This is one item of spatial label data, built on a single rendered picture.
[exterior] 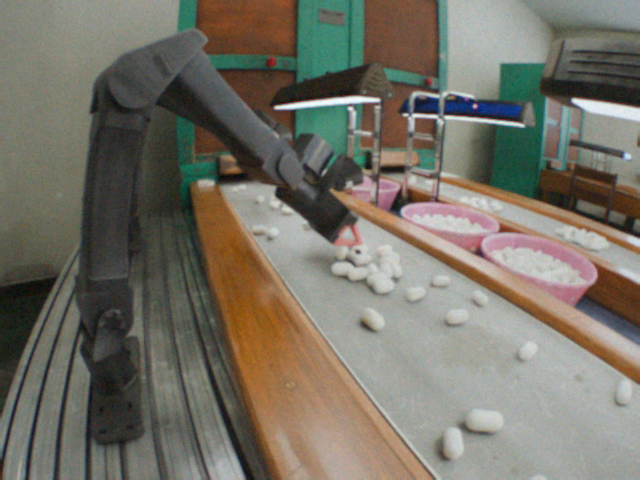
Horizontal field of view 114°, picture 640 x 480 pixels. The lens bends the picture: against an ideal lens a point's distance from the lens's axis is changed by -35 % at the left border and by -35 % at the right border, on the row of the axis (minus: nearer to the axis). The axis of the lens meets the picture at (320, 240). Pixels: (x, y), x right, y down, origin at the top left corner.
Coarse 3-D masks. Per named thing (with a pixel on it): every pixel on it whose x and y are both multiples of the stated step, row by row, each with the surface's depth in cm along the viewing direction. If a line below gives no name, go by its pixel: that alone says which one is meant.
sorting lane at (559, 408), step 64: (256, 192) 112; (320, 256) 61; (320, 320) 42; (384, 320) 42; (512, 320) 40; (384, 384) 31; (448, 384) 30; (512, 384) 29; (576, 384) 27; (512, 448) 21; (576, 448) 19
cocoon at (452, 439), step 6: (444, 432) 23; (450, 432) 23; (456, 432) 22; (444, 438) 23; (450, 438) 22; (456, 438) 22; (444, 444) 22; (450, 444) 21; (456, 444) 21; (462, 444) 21; (444, 450) 22; (450, 450) 21; (456, 450) 21; (462, 450) 21; (450, 456) 21; (456, 456) 21
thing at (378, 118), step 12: (300, 84) 85; (348, 108) 94; (348, 120) 95; (348, 132) 96; (360, 132) 91; (372, 132) 85; (348, 144) 98; (348, 156) 99; (372, 156) 86; (372, 168) 87; (372, 180) 88; (348, 192) 103; (372, 192) 89; (372, 204) 90
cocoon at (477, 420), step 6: (468, 414) 25; (474, 414) 24; (480, 414) 24; (486, 414) 24; (492, 414) 23; (498, 414) 23; (468, 420) 24; (474, 420) 23; (480, 420) 23; (486, 420) 23; (492, 420) 23; (498, 420) 23; (468, 426) 24; (474, 426) 23; (480, 426) 23; (486, 426) 23; (492, 426) 23; (498, 426) 23; (492, 432) 23
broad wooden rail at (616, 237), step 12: (444, 180) 142; (456, 180) 137; (468, 180) 140; (480, 192) 123; (492, 192) 117; (504, 192) 119; (516, 204) 107; (528, 204) 102; (540, 204) 103; (552, 216) 93; (564, 216) 89; (576, 216) 90; (588, 228) 80; (600, 228) 78; (612, 240) 72; (624, 240) 68; (636, 240) 68; (636, 252) 64
